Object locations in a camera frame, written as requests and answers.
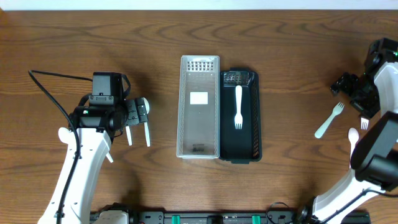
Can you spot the white plastic fork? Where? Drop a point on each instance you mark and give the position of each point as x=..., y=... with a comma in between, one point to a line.
x=238, y=119
x=364, y=123
x=353, y=137

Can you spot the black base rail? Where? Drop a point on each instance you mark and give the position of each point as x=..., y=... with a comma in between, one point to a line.
x=119, y=213

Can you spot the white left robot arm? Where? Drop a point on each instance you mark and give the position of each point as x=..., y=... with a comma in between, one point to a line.
x=71, y=200

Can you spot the clear perforated plastic basket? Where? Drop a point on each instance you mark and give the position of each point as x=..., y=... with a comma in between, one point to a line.
x=198, y=129

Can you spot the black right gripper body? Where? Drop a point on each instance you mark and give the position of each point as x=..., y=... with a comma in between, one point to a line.
x=363, y=92

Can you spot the pale blue plastic fork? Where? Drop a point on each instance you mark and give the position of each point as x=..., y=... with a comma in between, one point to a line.
x=322, y=129

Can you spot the black perforated plastic basket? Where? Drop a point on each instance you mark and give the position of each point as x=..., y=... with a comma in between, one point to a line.
x=240, y=146

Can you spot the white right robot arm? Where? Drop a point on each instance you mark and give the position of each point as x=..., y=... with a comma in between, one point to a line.
x=373, y=168

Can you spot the white plastic spoon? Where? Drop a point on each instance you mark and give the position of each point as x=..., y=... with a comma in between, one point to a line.
x=147, y=133
x=129, y=135
x=110, y=159

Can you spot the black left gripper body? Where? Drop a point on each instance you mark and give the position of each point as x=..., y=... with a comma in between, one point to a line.
x=132, y=117

